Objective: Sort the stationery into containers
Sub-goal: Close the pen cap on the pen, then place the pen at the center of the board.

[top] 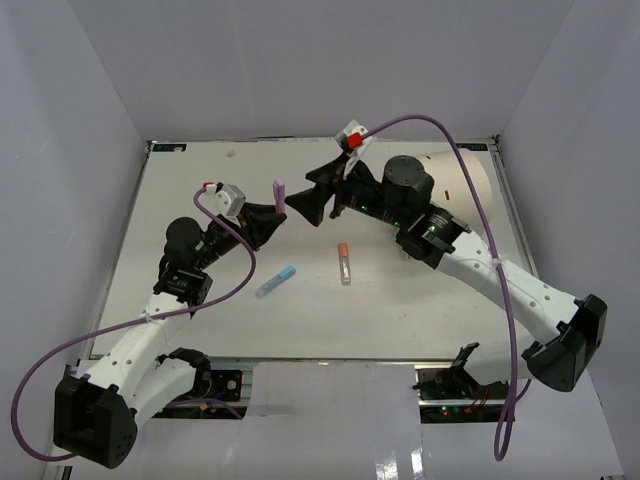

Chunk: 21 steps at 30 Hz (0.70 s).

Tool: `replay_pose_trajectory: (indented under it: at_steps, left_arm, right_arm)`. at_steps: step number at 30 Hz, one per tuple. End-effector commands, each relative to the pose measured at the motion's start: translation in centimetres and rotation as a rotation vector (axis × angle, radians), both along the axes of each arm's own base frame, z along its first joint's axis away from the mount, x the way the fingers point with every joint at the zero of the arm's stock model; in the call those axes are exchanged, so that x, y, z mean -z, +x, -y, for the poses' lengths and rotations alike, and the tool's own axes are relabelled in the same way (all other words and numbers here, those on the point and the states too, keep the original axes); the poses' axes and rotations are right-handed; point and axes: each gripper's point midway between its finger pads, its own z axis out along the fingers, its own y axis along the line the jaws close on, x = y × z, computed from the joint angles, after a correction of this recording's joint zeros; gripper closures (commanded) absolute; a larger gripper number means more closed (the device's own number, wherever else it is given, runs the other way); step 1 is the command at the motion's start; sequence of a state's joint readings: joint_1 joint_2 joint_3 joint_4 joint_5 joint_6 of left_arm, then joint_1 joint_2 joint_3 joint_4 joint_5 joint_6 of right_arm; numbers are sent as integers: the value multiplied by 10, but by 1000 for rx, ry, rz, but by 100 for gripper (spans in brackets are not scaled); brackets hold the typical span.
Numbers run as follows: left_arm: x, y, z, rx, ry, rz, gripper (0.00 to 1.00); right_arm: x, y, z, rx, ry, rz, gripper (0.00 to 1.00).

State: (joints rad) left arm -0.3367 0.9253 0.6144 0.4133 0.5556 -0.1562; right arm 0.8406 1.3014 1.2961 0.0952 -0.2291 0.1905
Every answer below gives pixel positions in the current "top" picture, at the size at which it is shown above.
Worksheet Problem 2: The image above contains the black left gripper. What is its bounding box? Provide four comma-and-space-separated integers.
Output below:
195, 202, 287, 271

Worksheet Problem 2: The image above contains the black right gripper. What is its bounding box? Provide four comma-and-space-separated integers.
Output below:
284, 153, 407, 230

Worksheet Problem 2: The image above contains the pink clear highlighter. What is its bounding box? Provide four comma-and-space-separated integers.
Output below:
272, 179, 286, 213

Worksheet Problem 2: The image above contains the blue cap clear highlighter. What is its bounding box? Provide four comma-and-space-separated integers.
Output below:
255, 265, 296, 298

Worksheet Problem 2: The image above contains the orange tip clear highlighter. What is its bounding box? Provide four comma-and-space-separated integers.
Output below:
338, 243, 351, 286

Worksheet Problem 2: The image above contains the cream round drawer organizer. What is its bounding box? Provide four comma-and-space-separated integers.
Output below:
417, 149, 493, 234

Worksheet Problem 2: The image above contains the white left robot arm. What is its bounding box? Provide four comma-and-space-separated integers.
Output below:
53, 183, 286, 469

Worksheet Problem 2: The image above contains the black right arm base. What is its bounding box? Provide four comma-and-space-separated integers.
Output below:
413, 368, 509, 425

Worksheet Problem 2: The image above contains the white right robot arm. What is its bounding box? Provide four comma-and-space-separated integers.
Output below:
285, 121, 607, 393

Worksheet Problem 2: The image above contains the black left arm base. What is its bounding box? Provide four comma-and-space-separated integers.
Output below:
169, 369, 243, 406

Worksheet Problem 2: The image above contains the aluminium rail right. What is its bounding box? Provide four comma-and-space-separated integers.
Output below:
491, 148, 539, 278

